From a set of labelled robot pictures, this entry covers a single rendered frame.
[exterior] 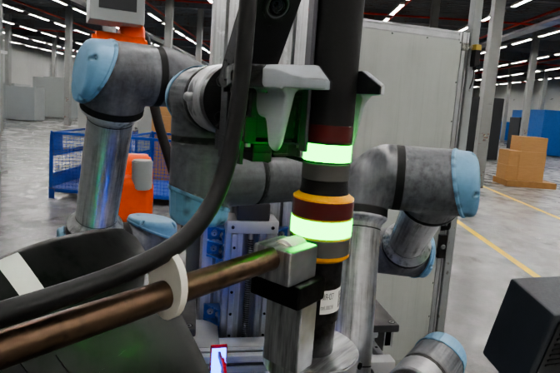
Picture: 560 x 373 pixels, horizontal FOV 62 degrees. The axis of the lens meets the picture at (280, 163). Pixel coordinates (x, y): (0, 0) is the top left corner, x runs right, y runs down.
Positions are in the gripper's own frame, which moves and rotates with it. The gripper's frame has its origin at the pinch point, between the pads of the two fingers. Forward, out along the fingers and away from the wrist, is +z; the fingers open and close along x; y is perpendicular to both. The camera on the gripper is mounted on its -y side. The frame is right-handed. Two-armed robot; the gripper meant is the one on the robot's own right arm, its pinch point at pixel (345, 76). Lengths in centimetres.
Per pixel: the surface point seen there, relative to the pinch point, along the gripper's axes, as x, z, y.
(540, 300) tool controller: -62, -23, 34
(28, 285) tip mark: 18.2, -6.0, 14.6
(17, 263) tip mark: 18.9, -7.0, 13.4
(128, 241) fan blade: 11.1, -12.9, 14.3
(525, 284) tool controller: -64, -28, 33
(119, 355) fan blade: 13.0, -3.9, 19.1
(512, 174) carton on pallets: -1015, -722, 134
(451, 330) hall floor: -253, -203, 159
